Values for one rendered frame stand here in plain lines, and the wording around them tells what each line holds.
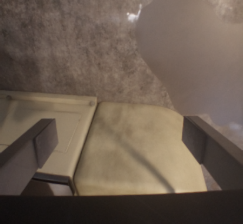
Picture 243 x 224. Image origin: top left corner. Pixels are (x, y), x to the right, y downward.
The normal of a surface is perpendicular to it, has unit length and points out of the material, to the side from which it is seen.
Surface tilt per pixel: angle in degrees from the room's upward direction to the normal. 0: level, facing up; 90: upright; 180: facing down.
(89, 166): 90
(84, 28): 0
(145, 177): 90
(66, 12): 0
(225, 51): 0
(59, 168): 90
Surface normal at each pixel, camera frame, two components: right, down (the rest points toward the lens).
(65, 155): 0.00, -0.78
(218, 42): -0.11, 0.62
